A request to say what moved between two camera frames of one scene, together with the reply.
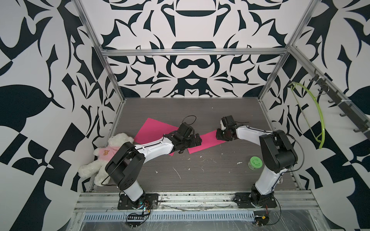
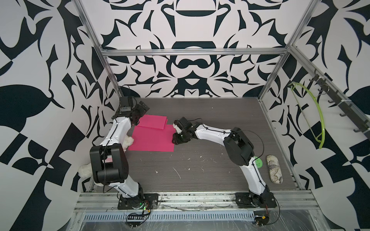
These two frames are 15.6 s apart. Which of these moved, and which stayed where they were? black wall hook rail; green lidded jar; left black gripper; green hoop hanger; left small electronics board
Moved: left black gripper
Stayed: black wall hook rail; left small electronics board; green hoop hanger; green lidded jar
